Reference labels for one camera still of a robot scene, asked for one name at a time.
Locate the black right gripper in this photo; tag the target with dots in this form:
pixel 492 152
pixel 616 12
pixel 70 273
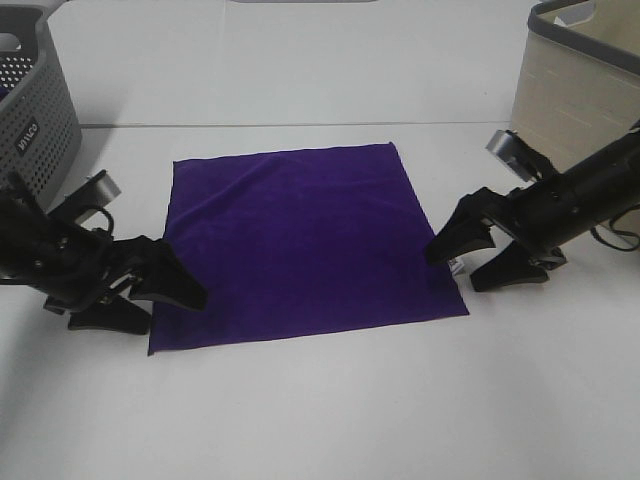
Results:
pixel 592 196

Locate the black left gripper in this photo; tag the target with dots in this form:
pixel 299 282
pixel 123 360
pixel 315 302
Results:
pixel 83 269

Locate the purple towel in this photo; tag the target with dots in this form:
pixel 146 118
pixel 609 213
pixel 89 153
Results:
pixel 298 243

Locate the beige bin with grey rim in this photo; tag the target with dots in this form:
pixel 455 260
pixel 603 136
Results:
pixel 578 88

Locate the grey perforated plastic basket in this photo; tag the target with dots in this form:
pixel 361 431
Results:
pixel 40 132

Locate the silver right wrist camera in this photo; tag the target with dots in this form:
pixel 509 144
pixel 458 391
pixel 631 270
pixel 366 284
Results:
pixel 516 155

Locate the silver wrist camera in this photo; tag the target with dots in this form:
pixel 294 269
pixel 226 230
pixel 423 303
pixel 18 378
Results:
pixel 90 198
pixel 516 155

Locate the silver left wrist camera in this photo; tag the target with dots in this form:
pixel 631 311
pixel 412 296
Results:
pixel 90 198

